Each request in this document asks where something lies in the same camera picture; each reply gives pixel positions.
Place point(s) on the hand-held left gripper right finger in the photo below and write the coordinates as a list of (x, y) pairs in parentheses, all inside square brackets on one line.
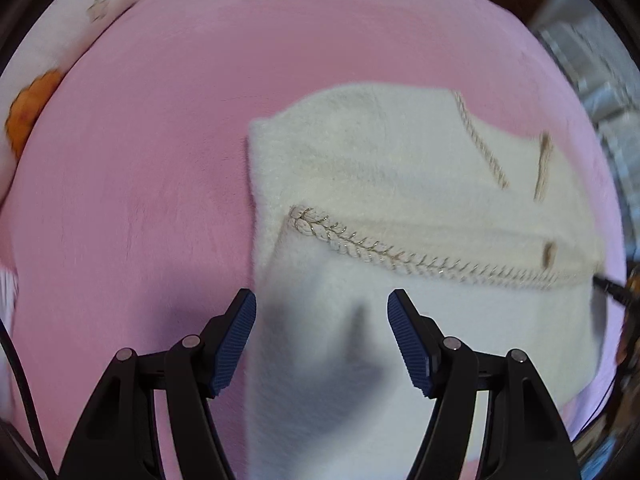
[(407, 345)]

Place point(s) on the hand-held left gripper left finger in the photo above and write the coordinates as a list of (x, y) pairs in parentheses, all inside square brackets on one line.
[(232, 345)]

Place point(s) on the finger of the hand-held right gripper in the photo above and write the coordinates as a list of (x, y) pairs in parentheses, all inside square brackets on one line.
[(612, 290)]

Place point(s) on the white knit cardigan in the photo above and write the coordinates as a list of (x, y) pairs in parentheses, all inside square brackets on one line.
[(400, 200)]

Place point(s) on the pink bed blanket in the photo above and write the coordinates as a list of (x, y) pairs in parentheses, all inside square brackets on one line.
[(150, 185)]

